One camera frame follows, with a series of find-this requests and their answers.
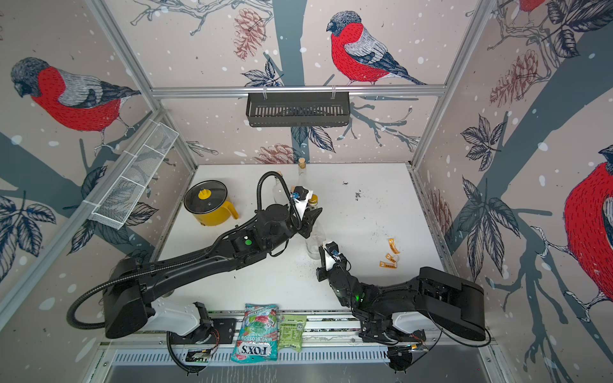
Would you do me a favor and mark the tall glass bottle gold cap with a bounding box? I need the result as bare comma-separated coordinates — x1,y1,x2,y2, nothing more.
306,194,327,260

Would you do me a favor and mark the round glass bottle cork stopper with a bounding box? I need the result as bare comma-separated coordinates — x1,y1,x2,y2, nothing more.
296,157,309,189

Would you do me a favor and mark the square glass bottle with cork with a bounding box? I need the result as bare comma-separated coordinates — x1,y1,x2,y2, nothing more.
272,177,288,205

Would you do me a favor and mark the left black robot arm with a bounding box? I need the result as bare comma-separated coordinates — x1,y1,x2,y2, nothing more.
66,185,322,342

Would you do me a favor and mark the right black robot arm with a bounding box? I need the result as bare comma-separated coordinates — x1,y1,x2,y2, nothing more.
316,264,491,347

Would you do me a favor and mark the green snack packet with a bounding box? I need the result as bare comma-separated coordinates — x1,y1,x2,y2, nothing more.
278,314,307,353

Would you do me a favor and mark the yellow pot with glass lid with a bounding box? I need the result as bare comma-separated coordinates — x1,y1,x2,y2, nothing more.
183,180,239,227

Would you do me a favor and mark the Fox's candy bag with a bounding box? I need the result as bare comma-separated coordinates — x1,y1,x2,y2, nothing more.
231,303,279,364

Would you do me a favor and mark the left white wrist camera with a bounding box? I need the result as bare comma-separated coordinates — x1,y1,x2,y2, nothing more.
291,186,313,220

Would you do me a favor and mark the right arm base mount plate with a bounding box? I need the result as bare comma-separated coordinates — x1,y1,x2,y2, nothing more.
359,312,434,346

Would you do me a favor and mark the aluminium front rail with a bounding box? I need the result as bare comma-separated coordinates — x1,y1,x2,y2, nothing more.
119,310,494,349

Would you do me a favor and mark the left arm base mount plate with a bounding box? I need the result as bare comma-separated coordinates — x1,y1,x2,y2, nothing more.
184,303,237,345

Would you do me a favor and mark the black hanging wire shelf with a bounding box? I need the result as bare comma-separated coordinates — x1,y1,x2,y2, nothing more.
246,92,351,128

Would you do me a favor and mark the white wire mesh basket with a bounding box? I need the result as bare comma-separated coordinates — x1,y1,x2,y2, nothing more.
89,121,179,229

